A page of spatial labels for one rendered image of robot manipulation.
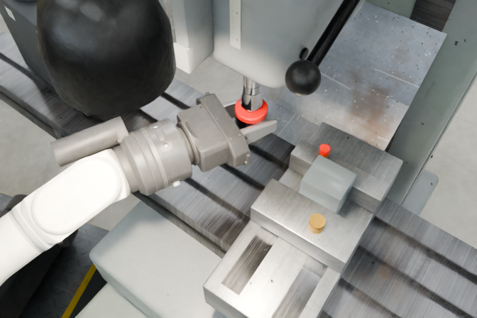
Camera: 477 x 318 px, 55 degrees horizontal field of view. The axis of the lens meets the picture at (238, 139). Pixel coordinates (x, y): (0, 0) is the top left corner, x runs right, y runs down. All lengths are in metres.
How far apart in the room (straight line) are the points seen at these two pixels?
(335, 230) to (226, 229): 0.20
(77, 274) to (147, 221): 0.57
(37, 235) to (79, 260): 0.83
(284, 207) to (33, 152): 1.69
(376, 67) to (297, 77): 0.56
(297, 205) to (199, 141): 0.17
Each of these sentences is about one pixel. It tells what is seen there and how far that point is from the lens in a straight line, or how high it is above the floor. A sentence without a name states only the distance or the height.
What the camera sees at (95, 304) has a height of 0.77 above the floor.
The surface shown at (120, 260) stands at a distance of 0.85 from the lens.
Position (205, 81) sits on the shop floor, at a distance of 2.32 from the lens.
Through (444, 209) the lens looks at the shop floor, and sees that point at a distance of 2.06.
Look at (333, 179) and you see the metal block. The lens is 0.66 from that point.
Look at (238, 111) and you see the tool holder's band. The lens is 0.65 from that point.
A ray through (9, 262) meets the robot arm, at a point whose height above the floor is 1.13.
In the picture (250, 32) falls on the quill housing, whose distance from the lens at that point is 0.42.
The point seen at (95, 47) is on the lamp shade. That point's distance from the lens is 0.24.
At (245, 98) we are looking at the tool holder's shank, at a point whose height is 1.19.
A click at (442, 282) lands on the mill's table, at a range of 0.79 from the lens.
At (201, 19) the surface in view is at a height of 1.39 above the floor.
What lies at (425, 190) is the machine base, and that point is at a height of 0.20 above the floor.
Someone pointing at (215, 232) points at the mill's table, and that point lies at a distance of 0.76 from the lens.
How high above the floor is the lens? 1.65
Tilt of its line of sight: 53 degrees down
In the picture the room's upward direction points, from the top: straight up
